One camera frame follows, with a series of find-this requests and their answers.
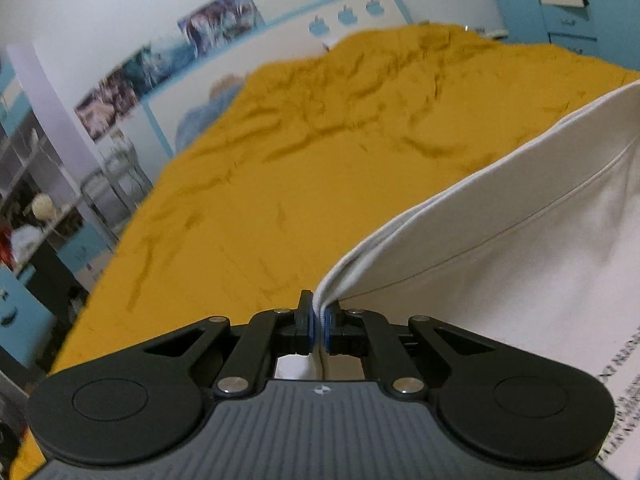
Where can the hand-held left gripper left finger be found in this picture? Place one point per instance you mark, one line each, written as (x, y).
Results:
(311, 325)

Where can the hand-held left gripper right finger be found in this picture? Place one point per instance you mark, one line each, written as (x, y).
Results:
(329, 327)

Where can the white printed sweatshirt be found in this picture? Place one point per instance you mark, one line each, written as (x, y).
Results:
(500, 260)

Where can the yellow blanket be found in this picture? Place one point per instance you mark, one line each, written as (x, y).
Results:
(300, 160)

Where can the blue pillow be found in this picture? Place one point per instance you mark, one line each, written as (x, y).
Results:
(200, 120)

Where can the dark desk with blue drawers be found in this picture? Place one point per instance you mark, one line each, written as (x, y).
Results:
(85, 255)

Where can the metal chair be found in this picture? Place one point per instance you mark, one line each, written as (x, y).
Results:
(117, 170)

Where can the beige fluffy cushion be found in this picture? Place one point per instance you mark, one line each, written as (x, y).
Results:
(227, 87)

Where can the white blue-trimmed bed headboard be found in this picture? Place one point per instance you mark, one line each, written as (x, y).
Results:
(280, 45)

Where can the blue smiley-face chair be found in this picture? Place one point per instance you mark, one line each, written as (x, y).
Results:
(20, 320)

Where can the beige round ball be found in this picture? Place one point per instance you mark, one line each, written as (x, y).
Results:
(42, 207)

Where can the white plastic bag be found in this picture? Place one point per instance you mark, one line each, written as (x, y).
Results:
(27, 242)

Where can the red bag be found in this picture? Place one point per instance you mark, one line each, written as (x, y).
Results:
(5, 247)

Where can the blue wardrobe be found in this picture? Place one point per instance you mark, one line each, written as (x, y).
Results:
(565, 30)

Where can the pinkish wall poster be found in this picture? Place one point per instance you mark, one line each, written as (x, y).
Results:
(105, 107)

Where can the teal wall poster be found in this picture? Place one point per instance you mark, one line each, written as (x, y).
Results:
(157, 65)

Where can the dark blue wall poster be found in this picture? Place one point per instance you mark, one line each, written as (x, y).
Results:
(222, 17)

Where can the white wall shelf unit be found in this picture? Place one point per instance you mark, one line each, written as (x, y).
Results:
(20, 160)

